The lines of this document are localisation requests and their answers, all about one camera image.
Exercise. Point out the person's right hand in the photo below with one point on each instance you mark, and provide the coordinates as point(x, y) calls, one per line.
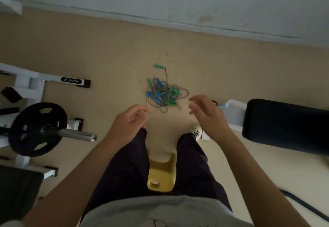
point(210, 118)

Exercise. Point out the black flat mat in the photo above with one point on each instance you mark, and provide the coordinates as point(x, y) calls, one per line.
point(18, 190)

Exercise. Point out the silver barbell bar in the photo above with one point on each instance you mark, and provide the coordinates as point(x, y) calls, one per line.
point(74, 134)

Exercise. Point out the person's left forearm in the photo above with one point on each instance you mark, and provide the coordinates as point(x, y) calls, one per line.
point(77, 180)

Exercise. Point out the white shoe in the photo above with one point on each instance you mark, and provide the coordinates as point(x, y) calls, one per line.
point(196, 130)

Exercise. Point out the person's right forearm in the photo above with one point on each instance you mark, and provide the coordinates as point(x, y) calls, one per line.
point(257, 180)

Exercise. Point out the dark trousers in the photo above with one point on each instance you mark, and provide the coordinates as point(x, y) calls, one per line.
point(123, 172)

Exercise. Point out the white weight rack frame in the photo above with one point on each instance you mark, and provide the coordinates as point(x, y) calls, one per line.
point(30, 82)

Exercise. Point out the person's left hand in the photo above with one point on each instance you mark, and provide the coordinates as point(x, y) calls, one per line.
point(126, 126)

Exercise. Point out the person's left fingers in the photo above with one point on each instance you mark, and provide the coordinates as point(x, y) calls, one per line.
point(140, 109)

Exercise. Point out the yellow plastic stool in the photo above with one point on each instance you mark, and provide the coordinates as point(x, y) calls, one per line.
point(162, 172)

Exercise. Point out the black bench pad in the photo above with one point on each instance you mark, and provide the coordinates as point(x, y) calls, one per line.
point(285, 126)

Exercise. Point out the grey shirt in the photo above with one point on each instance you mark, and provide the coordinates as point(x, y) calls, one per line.
point(167, 212)

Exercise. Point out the person's right thumb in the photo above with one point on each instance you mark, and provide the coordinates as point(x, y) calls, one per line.
point(194, 110)

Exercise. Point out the black rack pad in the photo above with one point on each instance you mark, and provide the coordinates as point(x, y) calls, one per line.
point(11, 94)

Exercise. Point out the black weight plate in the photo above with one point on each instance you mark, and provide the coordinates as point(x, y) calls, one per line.
point(30, 131)

